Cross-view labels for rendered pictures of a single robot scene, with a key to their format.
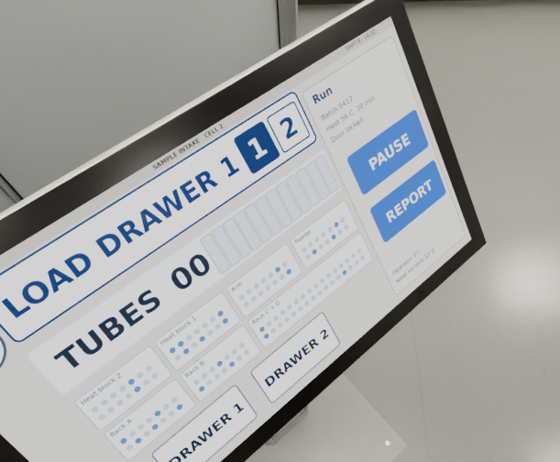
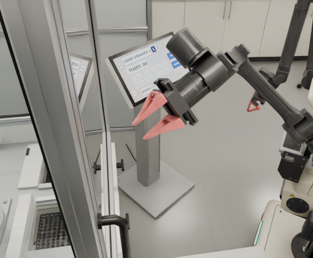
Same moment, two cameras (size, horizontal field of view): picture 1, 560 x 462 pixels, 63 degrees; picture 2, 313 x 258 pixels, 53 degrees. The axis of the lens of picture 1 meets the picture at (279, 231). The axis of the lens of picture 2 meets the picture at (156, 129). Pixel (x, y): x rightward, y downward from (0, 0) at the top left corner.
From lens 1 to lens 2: 1.61 m
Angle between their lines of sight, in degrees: 20
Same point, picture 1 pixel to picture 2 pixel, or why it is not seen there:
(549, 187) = (242, 116)
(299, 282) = (160, 70)
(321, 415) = (164, 177)
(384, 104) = not seen: hidden behind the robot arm
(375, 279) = (172, 74)
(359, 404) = (178, 175)
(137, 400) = (138, 80)
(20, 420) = (124, 76)
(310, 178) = (161, 55)
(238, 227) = (151, 59)
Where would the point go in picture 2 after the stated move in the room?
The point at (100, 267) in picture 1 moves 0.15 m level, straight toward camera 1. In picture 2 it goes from (133, 59) to (153, 67)
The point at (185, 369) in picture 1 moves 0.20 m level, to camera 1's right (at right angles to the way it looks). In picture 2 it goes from (144, 78) to (177, 74)
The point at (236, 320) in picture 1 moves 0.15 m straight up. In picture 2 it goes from (150, 73) to (150, 49)
